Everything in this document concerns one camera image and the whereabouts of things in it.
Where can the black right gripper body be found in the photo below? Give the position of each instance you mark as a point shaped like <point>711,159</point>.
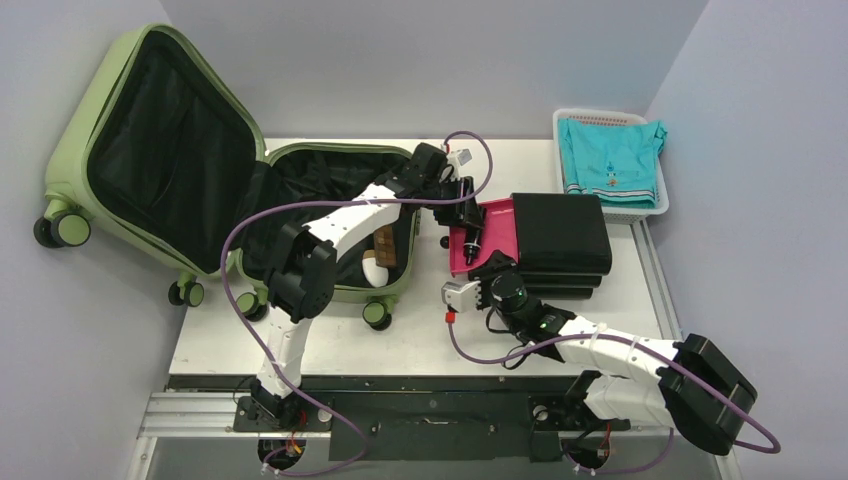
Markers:
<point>490,266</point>

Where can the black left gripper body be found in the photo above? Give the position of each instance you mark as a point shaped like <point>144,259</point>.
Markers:
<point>454,189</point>

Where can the black and pink storage organizer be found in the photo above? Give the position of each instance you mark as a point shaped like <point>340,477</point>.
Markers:
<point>560,242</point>

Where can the white brown cosmetic palette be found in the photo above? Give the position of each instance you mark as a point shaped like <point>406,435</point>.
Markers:
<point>380,257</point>

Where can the white perforated plastic basket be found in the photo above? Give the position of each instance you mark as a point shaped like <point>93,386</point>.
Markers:
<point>627,213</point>

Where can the teal garment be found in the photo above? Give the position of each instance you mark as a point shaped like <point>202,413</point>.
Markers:
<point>619,164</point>

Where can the green hard-shell suitcase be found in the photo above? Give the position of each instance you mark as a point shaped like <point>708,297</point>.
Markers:
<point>162,155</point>

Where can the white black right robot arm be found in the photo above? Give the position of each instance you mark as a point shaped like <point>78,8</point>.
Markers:
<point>688,385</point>

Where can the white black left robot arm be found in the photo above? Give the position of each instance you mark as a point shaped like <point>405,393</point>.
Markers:
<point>301,269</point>

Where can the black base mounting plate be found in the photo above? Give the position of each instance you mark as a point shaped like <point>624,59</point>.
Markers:
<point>622,444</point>

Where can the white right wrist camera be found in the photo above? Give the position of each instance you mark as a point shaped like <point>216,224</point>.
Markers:
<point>462,297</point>

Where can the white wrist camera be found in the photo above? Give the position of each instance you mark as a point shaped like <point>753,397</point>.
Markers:
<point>462,297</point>
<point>459,157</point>

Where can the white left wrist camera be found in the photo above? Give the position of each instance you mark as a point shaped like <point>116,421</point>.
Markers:
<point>459,157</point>

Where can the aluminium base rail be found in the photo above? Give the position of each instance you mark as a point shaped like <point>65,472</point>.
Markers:
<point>373,413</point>

